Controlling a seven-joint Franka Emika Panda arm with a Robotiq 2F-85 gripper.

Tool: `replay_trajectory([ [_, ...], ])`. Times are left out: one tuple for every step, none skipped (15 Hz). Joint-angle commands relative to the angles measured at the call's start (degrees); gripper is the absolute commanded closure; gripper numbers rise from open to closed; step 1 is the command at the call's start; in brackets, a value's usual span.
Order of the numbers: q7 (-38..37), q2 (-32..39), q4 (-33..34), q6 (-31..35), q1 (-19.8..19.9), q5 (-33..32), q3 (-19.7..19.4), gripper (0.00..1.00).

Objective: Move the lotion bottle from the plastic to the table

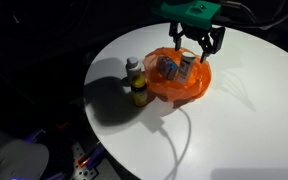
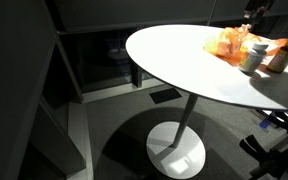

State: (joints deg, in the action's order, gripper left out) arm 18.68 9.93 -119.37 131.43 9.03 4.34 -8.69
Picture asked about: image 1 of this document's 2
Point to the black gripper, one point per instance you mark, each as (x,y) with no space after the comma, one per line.
(195,32)

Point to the amber bottle yellow cap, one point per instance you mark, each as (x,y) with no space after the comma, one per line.
(139,93)

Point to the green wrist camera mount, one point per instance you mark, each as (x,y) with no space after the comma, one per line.
(189,11)

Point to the small blue pink box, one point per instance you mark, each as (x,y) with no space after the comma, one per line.
(167,66)

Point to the white pill bottle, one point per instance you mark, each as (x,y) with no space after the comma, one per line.
(133,66)

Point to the white cylindrical object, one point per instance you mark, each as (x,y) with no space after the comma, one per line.
(10,160)

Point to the white lotion bottle dark label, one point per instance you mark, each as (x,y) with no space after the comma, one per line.
(186,68)

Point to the purple orange clamp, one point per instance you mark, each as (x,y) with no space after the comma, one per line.
(90,156)

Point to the orange plastic bag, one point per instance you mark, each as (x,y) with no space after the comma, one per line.
(180,88)

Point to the perforated metal plate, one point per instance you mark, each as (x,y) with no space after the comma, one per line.
(82,171)

